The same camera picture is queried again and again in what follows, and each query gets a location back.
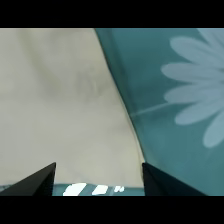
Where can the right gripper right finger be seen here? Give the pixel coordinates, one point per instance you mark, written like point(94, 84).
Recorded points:
point(160, 183)

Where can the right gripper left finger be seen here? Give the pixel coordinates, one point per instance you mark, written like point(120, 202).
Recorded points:
point(38, 183)

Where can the pale yellow garment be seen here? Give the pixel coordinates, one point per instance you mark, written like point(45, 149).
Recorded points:
point(56, 106)

